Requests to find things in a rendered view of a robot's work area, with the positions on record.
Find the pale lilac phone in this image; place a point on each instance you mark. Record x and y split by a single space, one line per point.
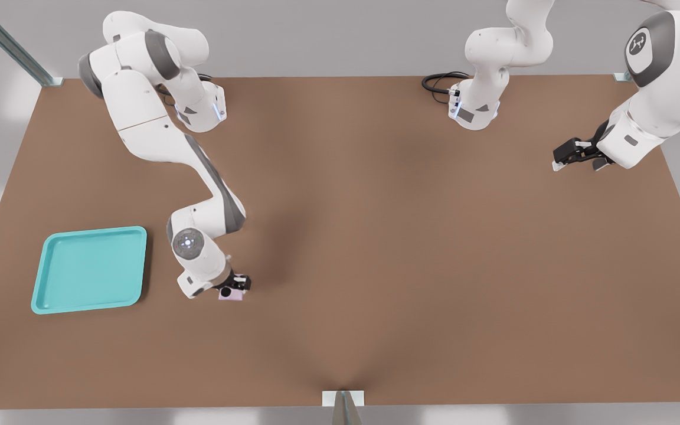
234 298

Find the pale blue-green tray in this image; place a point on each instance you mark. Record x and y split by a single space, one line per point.
89 270

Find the silver frame post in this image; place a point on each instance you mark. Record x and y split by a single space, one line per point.
621 77
10 46
343 404

